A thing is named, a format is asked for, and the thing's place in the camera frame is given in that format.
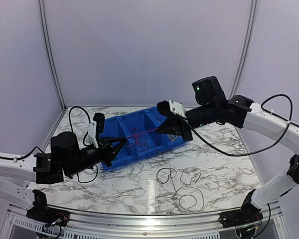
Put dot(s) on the left aluminium frame post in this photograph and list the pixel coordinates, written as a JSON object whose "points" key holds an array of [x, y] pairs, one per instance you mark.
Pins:
{"points": [[49, 53]]}

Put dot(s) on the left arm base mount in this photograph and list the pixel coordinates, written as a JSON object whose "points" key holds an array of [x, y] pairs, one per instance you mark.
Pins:
{"points": [[49, 216]]}

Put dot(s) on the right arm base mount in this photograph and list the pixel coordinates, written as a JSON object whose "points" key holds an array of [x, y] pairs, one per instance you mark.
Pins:
{"points": [[239, 217]]}

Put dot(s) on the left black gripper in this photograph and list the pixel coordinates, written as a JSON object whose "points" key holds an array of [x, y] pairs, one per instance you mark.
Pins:
{"points": [[108, 153]]}

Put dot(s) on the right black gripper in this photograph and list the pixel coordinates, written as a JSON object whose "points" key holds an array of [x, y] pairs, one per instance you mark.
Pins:
{"points": [[182, 129]]}

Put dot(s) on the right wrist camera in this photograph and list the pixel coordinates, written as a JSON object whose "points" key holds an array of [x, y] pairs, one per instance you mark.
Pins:
{"points": [[171, 108]]}

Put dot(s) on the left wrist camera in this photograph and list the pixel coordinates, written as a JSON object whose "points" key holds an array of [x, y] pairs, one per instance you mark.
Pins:
{"points": [[96, 127]]}

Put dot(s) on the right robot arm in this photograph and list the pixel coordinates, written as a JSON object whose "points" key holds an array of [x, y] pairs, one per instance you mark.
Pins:
{"points": [[240, 112]]}

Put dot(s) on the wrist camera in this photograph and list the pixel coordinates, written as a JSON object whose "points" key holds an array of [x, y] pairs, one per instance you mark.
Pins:
{"points": [[171, 108], [96, 127]]}

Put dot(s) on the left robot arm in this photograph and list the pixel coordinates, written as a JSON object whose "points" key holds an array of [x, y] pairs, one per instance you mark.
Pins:
{"points": [[66, 159]]}

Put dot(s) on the blue three-compartment plastic bin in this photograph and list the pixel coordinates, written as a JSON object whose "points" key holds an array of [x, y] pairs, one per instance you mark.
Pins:
{"points": [[142, 140]]}

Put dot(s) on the aluminium front rail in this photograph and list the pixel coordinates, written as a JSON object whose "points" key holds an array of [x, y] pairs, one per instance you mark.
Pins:
{"points": [[92, 225]]}

